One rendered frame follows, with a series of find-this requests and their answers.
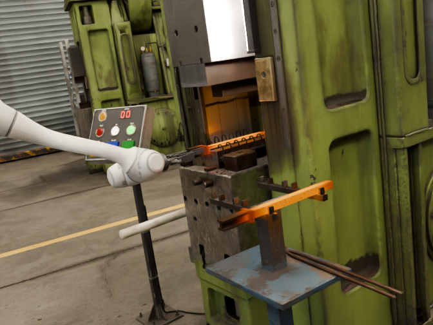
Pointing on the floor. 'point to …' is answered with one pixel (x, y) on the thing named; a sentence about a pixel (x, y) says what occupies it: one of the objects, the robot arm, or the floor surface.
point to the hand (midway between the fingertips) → (196, 151)
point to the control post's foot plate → (151, 317)
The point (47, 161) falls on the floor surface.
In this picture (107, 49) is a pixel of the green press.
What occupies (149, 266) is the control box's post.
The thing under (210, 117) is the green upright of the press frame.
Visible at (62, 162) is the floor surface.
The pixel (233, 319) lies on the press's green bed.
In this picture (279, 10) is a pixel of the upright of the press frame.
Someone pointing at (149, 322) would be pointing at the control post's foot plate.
